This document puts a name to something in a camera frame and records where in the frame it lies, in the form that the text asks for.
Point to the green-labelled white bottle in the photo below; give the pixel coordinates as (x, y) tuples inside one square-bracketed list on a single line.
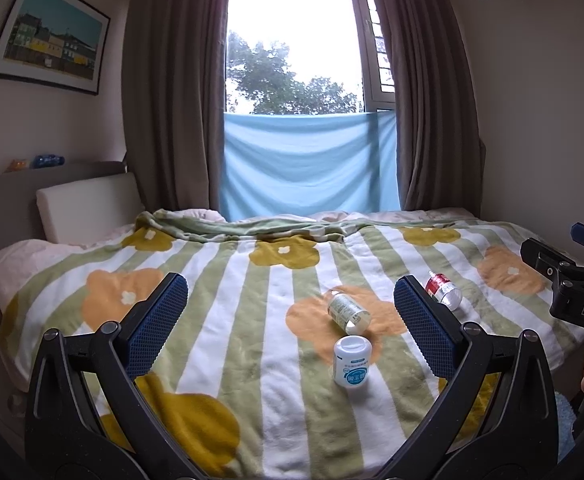
[(347, 311)]

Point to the clear bottle with red label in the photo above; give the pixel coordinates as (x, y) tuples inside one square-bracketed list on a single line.
[(443, 290)]

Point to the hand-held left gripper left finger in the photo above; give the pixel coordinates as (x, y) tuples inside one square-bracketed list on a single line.
[(157, 322)]

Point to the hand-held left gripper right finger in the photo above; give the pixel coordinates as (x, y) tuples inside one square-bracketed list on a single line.
[(424, 332)]

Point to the floral striped blanket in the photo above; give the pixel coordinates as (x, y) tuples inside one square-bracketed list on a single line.
[(272, 340)]

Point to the light blue cloth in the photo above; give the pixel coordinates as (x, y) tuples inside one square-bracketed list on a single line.
[(309, 165)]

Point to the grey headboard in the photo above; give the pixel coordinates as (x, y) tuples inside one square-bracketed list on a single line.
[(16, 200)]

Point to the blue fluffy rug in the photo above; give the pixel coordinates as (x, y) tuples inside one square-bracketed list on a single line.
[(566, 412)]

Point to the white cushion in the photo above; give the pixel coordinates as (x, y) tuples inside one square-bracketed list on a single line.
[(89, 207)]

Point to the blue plastic bottle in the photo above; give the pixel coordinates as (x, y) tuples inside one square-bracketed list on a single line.
[(47, 160)]

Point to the open window sash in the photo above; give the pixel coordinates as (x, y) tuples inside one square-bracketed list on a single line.
[(376, 35)]

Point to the white bottle with blue label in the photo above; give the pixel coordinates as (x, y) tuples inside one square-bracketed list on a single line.
[(352, 362)]

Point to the framed picture of houses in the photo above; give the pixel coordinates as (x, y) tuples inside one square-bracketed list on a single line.
[(49, 35)]

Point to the orange small item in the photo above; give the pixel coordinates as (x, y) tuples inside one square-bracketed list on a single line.
[(19, 164)]

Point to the pink pillow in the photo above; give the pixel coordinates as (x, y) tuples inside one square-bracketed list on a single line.
[(21, 270)]

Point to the brown curtain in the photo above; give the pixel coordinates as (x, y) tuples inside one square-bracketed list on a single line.
[(422, 85), (171, 85)]

